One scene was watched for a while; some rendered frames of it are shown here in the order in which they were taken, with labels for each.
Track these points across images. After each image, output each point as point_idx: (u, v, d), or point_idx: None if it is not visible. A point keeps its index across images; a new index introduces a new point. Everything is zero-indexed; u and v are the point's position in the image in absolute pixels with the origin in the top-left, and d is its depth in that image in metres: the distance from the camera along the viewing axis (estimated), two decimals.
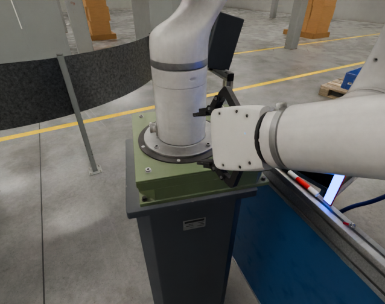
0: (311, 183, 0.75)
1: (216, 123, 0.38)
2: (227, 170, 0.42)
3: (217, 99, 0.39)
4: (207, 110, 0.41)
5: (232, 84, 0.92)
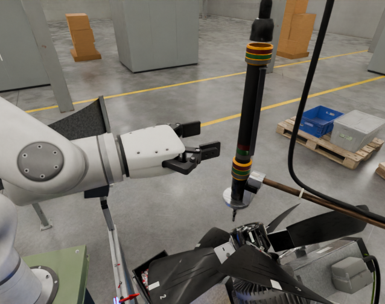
0: None
1: None
2: (190, 156, 0.39)
3: None
4: (180, 136, 0.48)
5: (107, 210, 1.13)
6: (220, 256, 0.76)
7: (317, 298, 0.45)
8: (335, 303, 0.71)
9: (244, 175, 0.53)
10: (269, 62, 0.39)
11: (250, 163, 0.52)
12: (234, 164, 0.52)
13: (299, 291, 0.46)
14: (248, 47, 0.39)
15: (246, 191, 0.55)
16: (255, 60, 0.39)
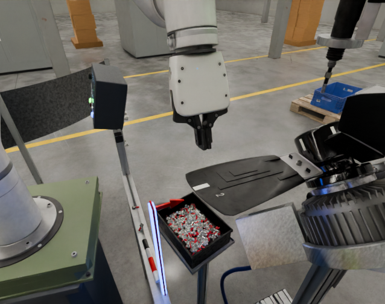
0: (177, 255, 0.76)
1: (192, 105, 0.40)
2: None
3: (189, 118, 0.42)
4: (201, 126, 0.43)
5: (122, 144, 0.92)
6: (288, 163, 0.55)
7: None
8: None
9: None
10: None
11: None
12: None
13: None
14: None
15: (369, 8, 0.35)
16: None
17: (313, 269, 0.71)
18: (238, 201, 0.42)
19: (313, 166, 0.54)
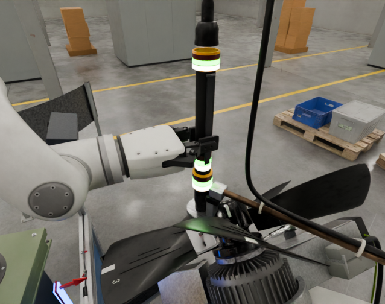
0: None
1: None
2: (190, 149, 0.41)
3: None
4: (186, 140, 0.47)
5: None
6: None
7: (108, 296, 0.50)
8: (328, 291, 0.59)
9: (204, 187, 0.50)
10: (216, 68, 0.36)
11: (210, 174, 0.49)
12: (193, 175, 0.49)
13: (111, 283, 0.54)
14: (193, 53, 0.36)
15: (208, 203, 0.52)
16: (200, 66, 0.36)
17: None
18: None
19: None
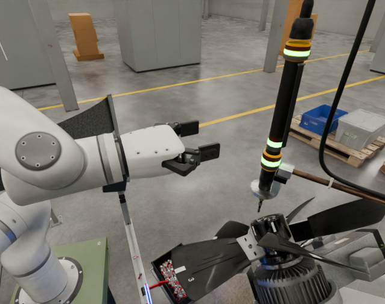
0: (168, 298, 0.99)
1: None
2: (190, 157, 0.39)
3: None
4: (178, 134, 0.49)
5: (125, 204, 1.16)
6: None
7: (189, 290, 0.64)
8: (355, 291, 0.74)
9: (274, 166, 0.56)
10: (307, 58, 0.42)
11: (280, 154, 0.55)
12: (265, 155, 0.55)
13: (187, 280, 0.67)
14: (288, 45, 0.42)
15: (275, 182, 0.58)
16: (294, 57, 0.42)
17: None
18: None
19: None
